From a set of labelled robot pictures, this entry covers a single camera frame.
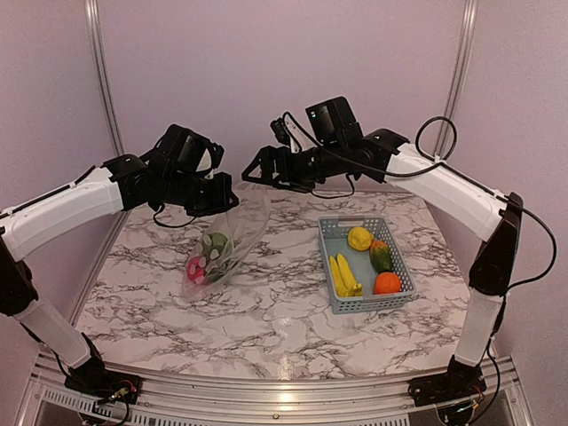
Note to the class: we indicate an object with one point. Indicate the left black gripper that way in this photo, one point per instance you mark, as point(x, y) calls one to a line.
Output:
point(224, 198)

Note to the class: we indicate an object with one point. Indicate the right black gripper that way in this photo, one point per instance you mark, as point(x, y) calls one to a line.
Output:
point(267, 156)

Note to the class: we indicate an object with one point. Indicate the green watermelon toy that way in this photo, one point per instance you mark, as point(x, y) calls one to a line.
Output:
point(213, 244)

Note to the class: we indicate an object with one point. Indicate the clear zip top bag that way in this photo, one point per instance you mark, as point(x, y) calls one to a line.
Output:
point(244, 225)

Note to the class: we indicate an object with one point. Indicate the red apple toy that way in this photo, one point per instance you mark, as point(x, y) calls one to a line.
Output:
point(196, 270)

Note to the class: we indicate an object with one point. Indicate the yellow bell pepper toy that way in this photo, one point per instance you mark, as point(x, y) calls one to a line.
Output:
point(359, 238)

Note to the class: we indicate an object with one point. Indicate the green bell pepper toy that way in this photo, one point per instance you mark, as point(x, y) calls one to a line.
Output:
point(217, 271)

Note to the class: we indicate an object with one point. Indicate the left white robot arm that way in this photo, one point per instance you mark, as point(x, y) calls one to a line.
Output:
point(181, 170)

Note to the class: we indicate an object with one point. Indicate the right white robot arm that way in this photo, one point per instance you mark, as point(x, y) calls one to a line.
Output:
point(341, 147)

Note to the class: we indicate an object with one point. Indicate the grey plastic basket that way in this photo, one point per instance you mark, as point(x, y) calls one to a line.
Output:
point(333, 240)

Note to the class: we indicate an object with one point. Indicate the yellow banana toy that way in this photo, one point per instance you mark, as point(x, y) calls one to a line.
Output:
point(344, 280)

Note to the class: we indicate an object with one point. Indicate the green orange mango toy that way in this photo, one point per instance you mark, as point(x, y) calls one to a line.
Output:
point(380, 256)

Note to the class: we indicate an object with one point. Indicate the orange toy fruit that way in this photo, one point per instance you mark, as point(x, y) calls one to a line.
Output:
point(387, 283)

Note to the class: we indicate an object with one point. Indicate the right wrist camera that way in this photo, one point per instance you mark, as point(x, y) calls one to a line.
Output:
point(289, 133)

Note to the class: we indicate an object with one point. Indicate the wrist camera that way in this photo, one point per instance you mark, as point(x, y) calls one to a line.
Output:
point(289, 133)
point(210, 160)

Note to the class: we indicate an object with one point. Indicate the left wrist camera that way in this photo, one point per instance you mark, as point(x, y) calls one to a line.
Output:
point(210, 160)

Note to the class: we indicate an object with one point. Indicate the aluminium front rail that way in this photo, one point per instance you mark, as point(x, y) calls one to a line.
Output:
point(176, 399)

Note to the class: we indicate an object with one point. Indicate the left aluminium frame post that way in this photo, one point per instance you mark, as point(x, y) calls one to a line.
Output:
point(105, 88)

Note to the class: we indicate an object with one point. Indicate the aluminium frame post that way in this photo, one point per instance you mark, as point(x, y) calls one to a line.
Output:
point(105, 88)
point(462, 57)

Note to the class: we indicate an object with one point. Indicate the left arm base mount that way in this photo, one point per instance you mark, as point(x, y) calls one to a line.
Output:
point(93, 378)

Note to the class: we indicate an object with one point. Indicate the right aluminium frame post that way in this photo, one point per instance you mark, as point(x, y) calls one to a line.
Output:
point(462, 57)

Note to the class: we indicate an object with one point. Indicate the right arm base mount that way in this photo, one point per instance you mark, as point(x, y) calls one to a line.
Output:
point(444, 386)

